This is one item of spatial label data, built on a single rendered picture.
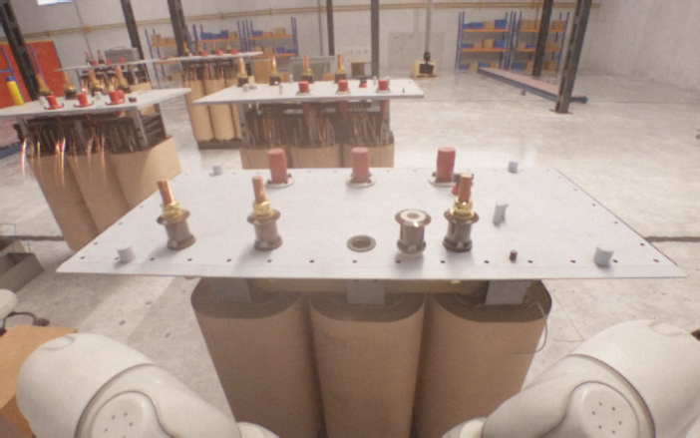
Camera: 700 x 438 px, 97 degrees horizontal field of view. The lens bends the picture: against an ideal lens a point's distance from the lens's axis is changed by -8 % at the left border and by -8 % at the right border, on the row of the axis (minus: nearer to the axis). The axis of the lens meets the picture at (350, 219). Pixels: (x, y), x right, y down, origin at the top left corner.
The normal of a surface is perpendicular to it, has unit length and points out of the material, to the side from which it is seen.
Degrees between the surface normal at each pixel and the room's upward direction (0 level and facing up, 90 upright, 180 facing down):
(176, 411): 58
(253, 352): 90
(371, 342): 90
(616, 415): 23
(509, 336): 90
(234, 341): 90
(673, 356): 17
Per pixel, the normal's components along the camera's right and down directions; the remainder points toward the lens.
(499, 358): -0.06, 0.48
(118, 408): 0.00, -0.57
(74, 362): -0.07, -0.87
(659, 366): 0.09, -0.72
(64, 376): -0.16, -0.71
